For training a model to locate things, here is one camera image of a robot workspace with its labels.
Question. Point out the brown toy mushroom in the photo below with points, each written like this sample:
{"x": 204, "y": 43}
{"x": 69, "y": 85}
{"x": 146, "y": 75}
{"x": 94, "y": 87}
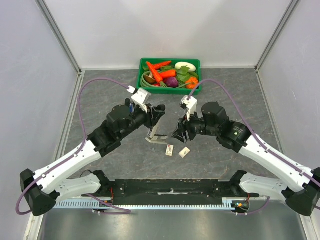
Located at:
{"x": 149, "y": 78}

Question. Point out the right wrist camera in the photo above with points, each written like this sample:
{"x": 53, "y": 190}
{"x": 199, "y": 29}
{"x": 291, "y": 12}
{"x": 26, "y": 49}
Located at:
{"x": 190, "y": 104}

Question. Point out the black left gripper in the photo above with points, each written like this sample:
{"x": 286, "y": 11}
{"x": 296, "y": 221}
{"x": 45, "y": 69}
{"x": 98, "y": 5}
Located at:
{"x": 153, "y": 117}

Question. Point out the purple toy onion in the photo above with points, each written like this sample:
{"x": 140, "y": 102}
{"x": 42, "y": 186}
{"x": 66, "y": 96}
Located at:
{"x": 171, "y": 82}

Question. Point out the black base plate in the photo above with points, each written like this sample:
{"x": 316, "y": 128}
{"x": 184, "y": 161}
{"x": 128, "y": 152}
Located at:
{"x": 171, "y": 192}

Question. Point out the green toy long beans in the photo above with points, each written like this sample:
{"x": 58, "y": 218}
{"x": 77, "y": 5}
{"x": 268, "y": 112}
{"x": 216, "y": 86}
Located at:
{"x": 143, "y": 83}

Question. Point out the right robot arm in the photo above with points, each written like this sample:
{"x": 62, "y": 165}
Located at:
{"x": 295, "y": 184}

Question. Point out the white staple box tray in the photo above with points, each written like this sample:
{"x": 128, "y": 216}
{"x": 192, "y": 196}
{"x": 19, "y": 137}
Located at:
{"x": 184, "y": 152}

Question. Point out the green toy leaf vegetable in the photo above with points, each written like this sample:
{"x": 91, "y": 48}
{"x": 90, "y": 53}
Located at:
{"x": 181, "y": 76}

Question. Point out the white toy eggplant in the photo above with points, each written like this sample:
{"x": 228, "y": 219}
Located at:
{"x": 185, "y": 66}

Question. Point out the blue stapler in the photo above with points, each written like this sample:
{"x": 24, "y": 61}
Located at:
{"x": 129, "y": 104}

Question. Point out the orange toy carrot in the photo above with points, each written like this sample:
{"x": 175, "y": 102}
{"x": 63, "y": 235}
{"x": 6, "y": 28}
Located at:
{"x": 161, "y": 64}
{"x": 156, "y": 74}
{"x": 168, "y": 74}

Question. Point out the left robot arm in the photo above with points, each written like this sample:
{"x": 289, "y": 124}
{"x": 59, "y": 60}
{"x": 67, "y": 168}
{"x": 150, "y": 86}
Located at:
{"x": 44, "y": 188}

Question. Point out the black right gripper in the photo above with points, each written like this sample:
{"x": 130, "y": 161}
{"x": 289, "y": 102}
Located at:
{"x": 183, "y": 125}

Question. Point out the orange toy pumpkin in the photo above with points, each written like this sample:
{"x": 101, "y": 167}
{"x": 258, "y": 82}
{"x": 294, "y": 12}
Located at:
{"x": 191, "y": 83}

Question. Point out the beige stapler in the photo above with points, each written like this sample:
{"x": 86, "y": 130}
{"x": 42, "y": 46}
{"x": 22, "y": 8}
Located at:
{"x": 154, "y": 138}

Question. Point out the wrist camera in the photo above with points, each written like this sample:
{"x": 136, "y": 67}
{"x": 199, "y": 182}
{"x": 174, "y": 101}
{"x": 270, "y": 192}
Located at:
{"x": 140, "y": 98}
{"x": 190, "y": 104}

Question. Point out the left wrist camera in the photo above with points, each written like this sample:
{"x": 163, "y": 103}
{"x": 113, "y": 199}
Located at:
{"x": 140, "y": 98}

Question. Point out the staple box with red label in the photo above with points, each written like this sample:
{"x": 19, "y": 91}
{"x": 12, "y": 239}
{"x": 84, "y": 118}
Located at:
{"x": 169, "y": 150}

